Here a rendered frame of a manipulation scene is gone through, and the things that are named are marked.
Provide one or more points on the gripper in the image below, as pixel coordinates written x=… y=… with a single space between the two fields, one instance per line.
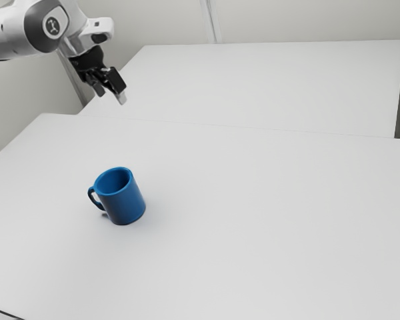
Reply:
x=88 y=61

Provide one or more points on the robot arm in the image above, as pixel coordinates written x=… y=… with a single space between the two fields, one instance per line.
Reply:
x=26 y=30

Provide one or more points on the blue mug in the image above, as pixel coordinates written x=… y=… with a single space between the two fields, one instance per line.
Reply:
x=120 y=196

